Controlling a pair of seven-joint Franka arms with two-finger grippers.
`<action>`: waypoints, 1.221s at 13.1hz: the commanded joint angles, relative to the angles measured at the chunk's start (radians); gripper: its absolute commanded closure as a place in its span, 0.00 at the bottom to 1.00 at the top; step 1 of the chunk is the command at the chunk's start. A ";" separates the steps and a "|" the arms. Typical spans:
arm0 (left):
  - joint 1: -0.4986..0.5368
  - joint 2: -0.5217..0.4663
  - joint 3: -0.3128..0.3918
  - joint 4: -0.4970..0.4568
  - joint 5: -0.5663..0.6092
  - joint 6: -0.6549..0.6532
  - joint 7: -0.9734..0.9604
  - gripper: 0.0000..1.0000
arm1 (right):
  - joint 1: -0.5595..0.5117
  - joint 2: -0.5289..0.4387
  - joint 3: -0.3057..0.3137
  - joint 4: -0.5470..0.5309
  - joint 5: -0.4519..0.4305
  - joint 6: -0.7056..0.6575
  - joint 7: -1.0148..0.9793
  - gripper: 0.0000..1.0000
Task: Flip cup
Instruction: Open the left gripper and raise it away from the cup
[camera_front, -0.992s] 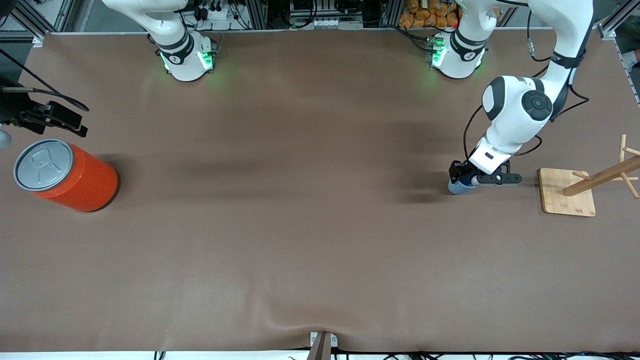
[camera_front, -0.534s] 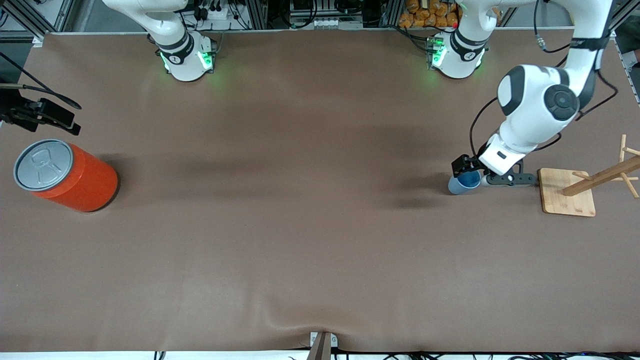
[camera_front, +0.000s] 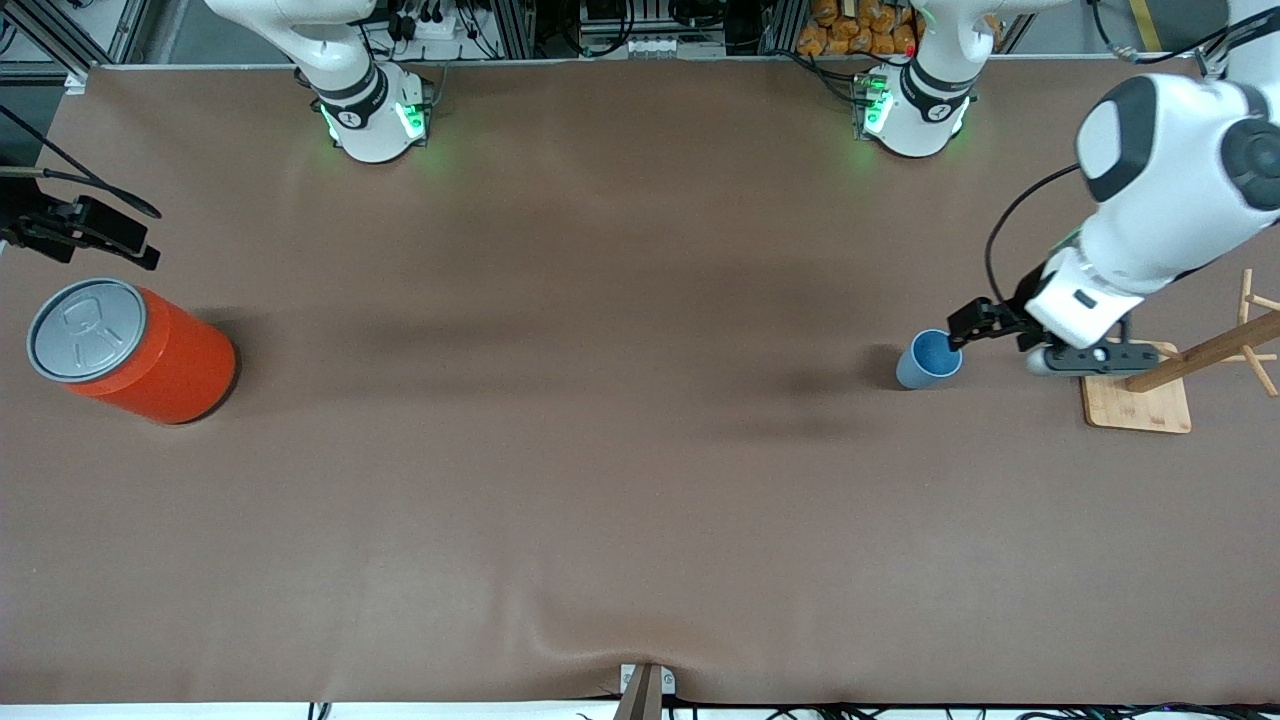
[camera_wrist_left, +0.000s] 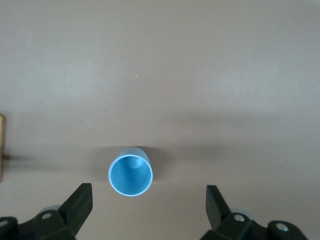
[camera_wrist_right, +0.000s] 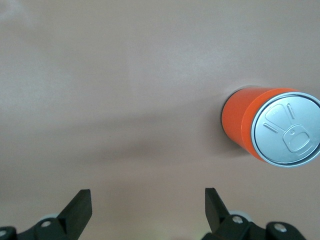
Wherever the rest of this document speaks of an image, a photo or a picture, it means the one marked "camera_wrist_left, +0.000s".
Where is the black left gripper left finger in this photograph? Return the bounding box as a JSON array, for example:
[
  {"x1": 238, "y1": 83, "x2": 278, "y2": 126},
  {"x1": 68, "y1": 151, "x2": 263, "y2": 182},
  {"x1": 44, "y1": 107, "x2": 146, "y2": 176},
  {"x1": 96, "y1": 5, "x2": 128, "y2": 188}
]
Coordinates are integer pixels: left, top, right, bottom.
[{"x1": 0, "y1": 182, "x2": 94, "y2": 240}]

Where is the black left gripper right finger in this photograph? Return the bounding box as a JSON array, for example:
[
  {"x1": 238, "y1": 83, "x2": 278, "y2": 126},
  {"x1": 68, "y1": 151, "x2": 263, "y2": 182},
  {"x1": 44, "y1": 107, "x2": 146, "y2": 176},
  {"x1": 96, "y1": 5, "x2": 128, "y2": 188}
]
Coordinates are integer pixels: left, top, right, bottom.
[{"x1": 201, "y1": 184, "x2": 307, "y2": 240}]

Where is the light blue plastic cup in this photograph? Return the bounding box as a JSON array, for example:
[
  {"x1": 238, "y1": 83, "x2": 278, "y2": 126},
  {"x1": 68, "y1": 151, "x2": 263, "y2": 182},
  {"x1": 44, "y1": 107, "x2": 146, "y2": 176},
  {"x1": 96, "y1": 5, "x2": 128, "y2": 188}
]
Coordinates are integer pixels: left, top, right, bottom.
[{"x1": 107, "y1": 146, "x2": 154, "y2": 198}]

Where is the wooden cup rack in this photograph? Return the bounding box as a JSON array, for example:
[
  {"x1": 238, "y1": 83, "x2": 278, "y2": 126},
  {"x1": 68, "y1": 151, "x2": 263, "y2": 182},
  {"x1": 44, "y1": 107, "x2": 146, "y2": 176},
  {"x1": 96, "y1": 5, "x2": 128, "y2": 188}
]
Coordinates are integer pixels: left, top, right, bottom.
[{"x1": 0, "y1": 113, "x2": 11, "y2": 184}]

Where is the brown table cover sheet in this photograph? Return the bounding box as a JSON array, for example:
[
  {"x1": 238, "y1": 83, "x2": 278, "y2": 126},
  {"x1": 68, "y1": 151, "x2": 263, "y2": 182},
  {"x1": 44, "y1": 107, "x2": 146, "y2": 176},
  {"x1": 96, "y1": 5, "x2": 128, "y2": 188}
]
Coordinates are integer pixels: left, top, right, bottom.
[{"x1": 0, "y1": 0, "x2": 320, "y2": 240}]

